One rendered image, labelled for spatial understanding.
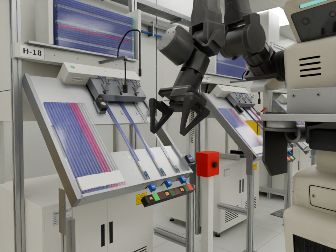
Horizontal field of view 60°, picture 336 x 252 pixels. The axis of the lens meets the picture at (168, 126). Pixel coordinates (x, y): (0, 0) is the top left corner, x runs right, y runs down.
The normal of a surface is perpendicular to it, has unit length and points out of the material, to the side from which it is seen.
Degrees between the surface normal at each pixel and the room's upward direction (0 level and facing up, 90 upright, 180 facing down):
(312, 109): 90
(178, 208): 90
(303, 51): 98
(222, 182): 90
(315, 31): 132
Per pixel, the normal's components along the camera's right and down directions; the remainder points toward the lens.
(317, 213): -0.11, -0.99
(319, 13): -0.60, 0.69
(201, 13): -0.81, 0.01
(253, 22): 0.59, 0.02
